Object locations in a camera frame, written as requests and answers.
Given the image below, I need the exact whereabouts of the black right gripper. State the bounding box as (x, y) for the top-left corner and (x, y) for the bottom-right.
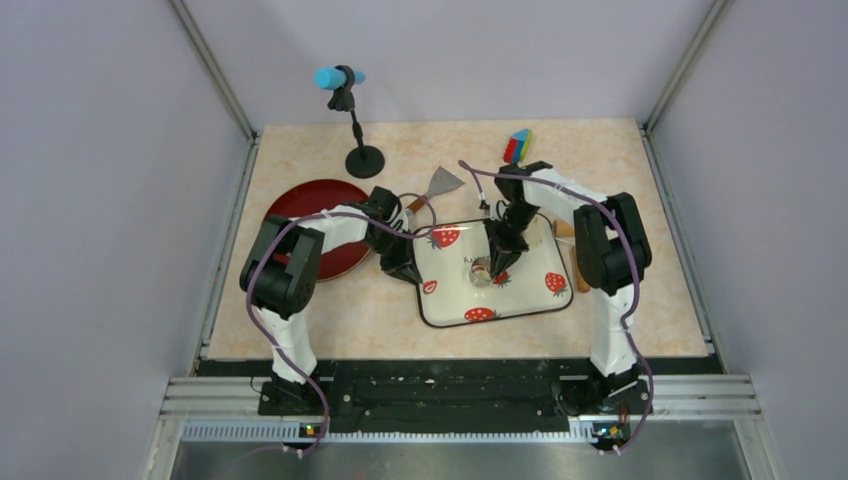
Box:
(483, 202), (540, 279)

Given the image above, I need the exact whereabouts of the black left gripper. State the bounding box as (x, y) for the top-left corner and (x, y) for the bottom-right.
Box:
(365, 228), (421, 286)

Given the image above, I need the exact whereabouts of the white strawberry print tray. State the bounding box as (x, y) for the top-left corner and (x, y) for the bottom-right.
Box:
(413, 214), (573, 328)

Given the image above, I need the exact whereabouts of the wooden dough roller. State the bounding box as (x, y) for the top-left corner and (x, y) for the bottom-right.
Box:
(553, 220), (590, 293)

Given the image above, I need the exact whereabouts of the white dough lump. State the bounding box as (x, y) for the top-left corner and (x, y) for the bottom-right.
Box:
(470, 265), (491, 285)

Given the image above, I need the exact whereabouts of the dough scrap piece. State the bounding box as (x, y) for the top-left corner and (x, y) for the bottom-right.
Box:
(523, 220), (544, 249)

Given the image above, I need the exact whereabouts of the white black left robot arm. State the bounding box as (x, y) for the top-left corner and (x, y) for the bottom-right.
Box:
(239, 187), (422, 414)

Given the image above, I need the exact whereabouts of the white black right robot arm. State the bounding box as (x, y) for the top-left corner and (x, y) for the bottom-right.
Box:
(484, 161), (652, 412)

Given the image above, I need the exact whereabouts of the colourful block toy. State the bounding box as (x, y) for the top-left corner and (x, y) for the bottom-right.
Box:
(503, 128), (533, 164)

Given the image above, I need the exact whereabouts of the black microphone stand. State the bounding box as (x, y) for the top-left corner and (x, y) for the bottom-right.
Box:
(327, 65), (385, 179)

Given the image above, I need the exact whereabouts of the dark red round plate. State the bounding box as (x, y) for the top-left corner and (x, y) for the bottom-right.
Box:
(265, 179), (370, 282)

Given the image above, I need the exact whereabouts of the blue toy microphone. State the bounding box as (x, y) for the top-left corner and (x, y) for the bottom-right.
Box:
(313, 66), (367, 90)

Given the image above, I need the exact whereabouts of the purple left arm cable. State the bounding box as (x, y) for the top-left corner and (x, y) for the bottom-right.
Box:
(245, 192), (440, 458)

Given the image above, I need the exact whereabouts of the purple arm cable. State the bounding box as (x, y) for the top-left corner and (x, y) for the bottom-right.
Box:
(458, 159), (656, 455)
(245, 192), (440, 458)

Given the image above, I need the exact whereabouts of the metal scraper wooden handle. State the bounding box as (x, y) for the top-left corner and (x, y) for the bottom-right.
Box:
(404, 167), (465, 214)

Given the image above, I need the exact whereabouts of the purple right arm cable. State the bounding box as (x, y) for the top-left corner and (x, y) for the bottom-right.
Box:
(458, 159), (656, 455)

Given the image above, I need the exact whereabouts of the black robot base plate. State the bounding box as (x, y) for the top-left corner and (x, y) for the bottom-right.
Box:
(195, 357), (725, 435)

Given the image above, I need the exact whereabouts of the aluminium frame rail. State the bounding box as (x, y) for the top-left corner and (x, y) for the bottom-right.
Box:
(143, 375), (786, 479)

